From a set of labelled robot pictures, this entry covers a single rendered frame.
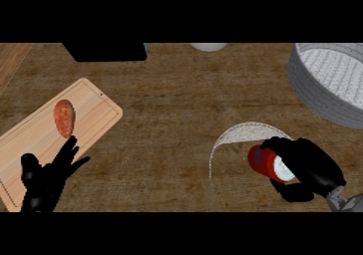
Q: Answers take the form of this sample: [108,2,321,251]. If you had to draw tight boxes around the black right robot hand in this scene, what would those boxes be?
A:
[258,135,348,203]

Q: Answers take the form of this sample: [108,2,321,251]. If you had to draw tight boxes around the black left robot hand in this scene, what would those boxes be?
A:
[20,134,92,213]

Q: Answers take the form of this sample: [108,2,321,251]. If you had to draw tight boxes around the red can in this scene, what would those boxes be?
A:
[246,143,296,184]

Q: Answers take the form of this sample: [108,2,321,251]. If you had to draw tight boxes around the grey wicker basket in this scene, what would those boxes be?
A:
[286,42,363,129]

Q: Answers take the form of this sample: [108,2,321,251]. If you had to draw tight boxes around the pale wooden cutting board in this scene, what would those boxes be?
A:
[0,77,126,213]

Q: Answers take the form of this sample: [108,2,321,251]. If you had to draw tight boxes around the orange sweet potato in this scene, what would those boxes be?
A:
[52,99,77,139]

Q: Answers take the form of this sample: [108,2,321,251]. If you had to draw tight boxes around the brown wooden panel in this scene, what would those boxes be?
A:
[0,42,34,107]

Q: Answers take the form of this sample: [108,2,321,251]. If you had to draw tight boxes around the black appliance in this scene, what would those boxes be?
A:
[61,42,150,63]

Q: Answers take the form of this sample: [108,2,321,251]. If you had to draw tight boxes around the white round object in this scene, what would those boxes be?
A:
[188,42,228,53]

